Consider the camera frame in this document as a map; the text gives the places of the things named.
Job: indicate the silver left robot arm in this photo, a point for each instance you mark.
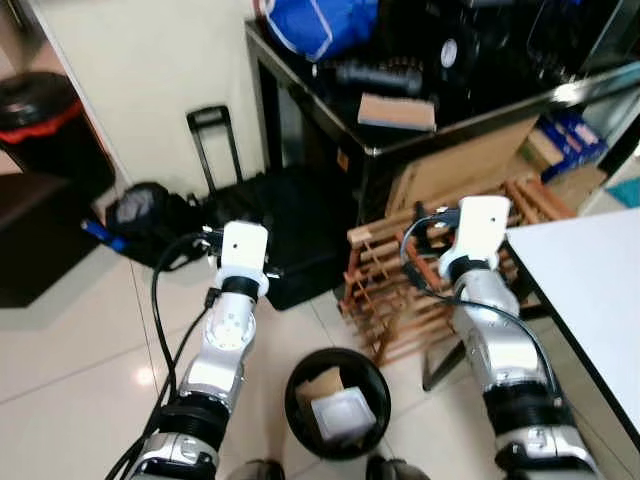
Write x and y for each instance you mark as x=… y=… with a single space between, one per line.
x=228 y=340

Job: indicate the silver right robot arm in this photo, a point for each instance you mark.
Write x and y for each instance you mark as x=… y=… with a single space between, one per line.
x=500 y=340

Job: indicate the round black rubbish bin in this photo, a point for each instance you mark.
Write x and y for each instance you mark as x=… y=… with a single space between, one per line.
x=372 y=365

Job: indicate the black bin with red liner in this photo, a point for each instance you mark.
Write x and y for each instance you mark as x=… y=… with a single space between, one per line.
x=40 y=110

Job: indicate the black and grey bag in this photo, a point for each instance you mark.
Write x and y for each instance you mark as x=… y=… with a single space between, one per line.
x=150 y=215

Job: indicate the large brown cardboard sheet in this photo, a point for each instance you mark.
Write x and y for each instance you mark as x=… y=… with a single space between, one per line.
x=470 y=165

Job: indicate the black trolley suitcase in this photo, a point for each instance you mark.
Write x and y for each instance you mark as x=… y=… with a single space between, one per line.
x=300 y=220

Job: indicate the wooden slatted rack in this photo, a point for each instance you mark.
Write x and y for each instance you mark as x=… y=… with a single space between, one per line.
x=400 y=320

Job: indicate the small blue item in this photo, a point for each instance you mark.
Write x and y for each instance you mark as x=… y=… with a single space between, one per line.
x=100 y=235

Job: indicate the flat cardboard box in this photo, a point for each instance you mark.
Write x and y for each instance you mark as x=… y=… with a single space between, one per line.
x=397 y=112

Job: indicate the tan cardboard box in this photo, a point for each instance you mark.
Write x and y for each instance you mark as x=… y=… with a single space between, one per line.
x=575 y=190

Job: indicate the black glass table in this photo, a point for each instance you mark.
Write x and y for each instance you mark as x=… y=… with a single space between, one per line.
x=300 y=120

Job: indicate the blue printed box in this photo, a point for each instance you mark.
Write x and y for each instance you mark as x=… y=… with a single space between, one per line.
x=575 y=140

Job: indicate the white table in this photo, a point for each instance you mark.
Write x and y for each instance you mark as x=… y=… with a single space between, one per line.
x=590 y=290

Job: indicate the black cylinder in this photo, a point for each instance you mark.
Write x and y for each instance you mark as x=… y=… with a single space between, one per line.
x=380 y=77

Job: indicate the dark brown stool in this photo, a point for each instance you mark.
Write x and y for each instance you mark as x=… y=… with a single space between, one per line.
x=40 y=240

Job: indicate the round white gauge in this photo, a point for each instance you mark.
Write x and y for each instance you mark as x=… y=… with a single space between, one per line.
x=449 y=52

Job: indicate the brown cardboard scrap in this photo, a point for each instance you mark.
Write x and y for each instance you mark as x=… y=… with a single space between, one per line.
x=318 y=385

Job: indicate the teal item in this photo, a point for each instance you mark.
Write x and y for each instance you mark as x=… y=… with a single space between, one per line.
x=625 y=193

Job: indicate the white plastic container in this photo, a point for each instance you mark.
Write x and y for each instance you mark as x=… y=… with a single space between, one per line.
x=345 y=418

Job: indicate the blue fabric bag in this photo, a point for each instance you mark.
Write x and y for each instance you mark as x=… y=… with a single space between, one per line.
x=320 y=25

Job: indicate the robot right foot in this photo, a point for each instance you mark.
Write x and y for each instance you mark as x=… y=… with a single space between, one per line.
x=395 y=468

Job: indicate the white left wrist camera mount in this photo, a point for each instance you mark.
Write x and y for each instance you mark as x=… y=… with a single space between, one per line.
x=243 y=250

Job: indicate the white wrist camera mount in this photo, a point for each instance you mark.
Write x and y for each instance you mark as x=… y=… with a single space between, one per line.
x=480 y=225
x=243 y=250

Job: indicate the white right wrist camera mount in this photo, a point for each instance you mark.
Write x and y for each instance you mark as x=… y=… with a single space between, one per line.
x=480 y=225

